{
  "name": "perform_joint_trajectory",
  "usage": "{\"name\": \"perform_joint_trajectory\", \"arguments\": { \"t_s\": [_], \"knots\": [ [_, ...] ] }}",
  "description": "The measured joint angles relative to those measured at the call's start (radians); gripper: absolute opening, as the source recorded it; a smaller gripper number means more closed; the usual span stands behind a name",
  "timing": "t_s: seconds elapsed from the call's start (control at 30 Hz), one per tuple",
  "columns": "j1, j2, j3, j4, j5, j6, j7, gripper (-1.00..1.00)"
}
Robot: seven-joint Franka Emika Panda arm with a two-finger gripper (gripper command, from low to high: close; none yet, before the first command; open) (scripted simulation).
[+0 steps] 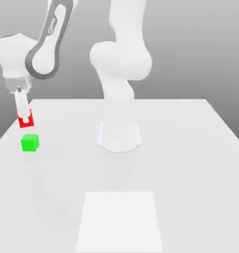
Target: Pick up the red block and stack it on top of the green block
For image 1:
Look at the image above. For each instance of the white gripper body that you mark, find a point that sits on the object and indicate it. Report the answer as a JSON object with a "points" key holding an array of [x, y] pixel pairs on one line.
{"points": [[21, 103]]}

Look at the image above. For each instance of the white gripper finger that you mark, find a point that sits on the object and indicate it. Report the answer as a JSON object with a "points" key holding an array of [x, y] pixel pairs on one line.
{"points": [[26, 118]]}

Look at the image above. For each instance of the small red cube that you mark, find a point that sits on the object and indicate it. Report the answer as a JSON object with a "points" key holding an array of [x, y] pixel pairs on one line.
{"points": [[25, 125]]}

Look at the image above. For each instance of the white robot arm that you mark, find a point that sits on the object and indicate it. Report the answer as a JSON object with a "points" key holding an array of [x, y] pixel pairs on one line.
{"points": [[119, 65]]}

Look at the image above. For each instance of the small green cube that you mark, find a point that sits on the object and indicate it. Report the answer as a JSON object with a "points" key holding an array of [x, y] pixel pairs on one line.
{"points": [[29, 143]]}

